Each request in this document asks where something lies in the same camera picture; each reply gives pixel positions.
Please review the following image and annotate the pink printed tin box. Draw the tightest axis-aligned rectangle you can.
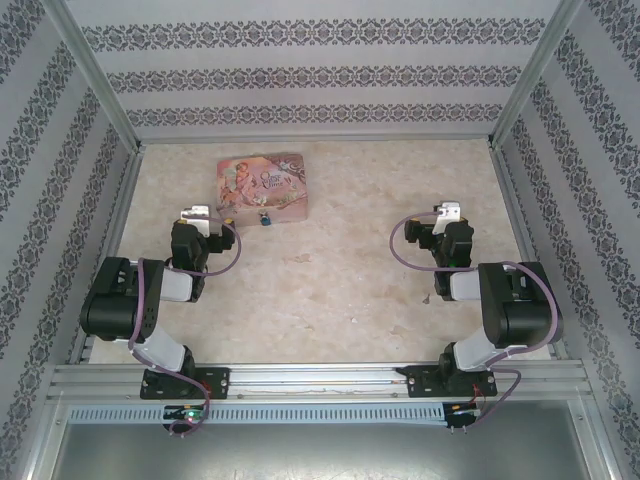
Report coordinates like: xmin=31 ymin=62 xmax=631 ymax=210
xmin=215 ymin=152 xmax=310 ymax=229

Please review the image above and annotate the black connector board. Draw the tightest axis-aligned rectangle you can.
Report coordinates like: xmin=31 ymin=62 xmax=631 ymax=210
xmin=446 ymin=401 xmax=482 ymax=430

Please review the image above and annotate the circuit board with green light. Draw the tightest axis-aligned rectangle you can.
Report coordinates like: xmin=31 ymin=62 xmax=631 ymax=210
xmin=160 ymin=404 xmax=207 ymax=422

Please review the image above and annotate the grey metal sheet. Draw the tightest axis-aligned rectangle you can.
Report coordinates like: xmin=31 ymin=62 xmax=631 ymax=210
xmin=49 ymin=399 xmax=609 ymax=480

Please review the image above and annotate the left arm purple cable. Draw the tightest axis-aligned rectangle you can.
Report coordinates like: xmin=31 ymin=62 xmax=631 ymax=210
xmin=128 ymin=215 xmax=244 ymax=437

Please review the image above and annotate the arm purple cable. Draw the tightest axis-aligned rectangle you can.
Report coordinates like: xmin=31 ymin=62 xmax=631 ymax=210
xmin=128 ymin=215 xmax=244 ymax=437
xmin=389 ymin=209 xmax=561 ymax=433

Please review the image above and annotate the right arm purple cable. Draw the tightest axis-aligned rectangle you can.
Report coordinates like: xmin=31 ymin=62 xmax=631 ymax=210
xmin=389 ymin=209 xmax=561 ymax=433

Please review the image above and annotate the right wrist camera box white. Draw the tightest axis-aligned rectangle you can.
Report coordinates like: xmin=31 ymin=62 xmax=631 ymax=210
xmin=432 ymin=199 xmax=462 ymax=235

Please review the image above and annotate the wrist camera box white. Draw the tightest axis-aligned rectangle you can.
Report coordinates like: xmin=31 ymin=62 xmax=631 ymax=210
xmin=178 ymin=203 xmax=213 ymax=236
xmin=432 ymin=199 xmax=462 ymax=235

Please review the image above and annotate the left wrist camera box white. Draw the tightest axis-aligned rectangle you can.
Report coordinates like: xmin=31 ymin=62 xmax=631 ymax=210
xmin=178 ymin=203 xmax=213 ymax=236

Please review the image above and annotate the aluminium side rail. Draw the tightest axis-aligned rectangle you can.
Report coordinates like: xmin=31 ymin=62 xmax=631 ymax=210
xmin=489 ymin=142 xmax=571 ymax=361
xmin=67 ymin=144 xmax=146 ymax=366

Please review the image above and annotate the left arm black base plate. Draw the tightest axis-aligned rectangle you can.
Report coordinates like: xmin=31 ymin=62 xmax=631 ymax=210
xmin=141 ymin=366 xmax=232 ymax=401

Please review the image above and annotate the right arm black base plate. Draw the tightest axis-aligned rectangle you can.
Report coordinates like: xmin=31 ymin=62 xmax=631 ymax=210
xmin=401 ymin=364 xmax=500 ymax=400

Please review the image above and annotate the aluminium mounting rail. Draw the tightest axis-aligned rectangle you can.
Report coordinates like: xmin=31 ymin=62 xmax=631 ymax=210
xmin=46 ymin=362 xmax=590 ymax=402

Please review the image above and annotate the aluminium frame post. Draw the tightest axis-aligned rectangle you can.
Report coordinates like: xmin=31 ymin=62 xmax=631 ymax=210
xmin=38 ymin=0 xmax=145 ymax=152
xmin=488 ymin=0 xmax=587 ymax=150

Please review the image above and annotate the grey slotted cable duct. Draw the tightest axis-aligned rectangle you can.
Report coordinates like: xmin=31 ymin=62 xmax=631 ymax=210
xmin=66 ymin=402 xmax=448 ymax=427

